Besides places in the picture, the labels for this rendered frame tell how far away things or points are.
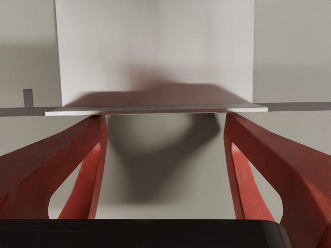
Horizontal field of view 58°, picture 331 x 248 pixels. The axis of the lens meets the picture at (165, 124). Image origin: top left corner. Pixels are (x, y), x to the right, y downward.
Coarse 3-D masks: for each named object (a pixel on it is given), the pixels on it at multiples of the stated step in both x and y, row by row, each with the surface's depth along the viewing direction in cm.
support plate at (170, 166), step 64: (0, 0) 13; (256, 0) 13; (320, 0) 13; (0, 64) 13; (256, 64) 13; (320, 64) 13; (0, 128) 14; (64, 128) 14; (128, 128) 14; (192, 128) 14; (320, 128) 14; (64, 192) 14; (128, 192) 14; (192, 192) 14
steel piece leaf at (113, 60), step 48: (96, 0) 13; (144, 0) 13; (192, 0) 13; (240, 0) 13; (96, 48) 13; (144, 48) 13; (192, 48) 13; (240, 48) 13; (96, 96) 13; (144, 96) 13; (192, 96) 13; (240, 96) 13
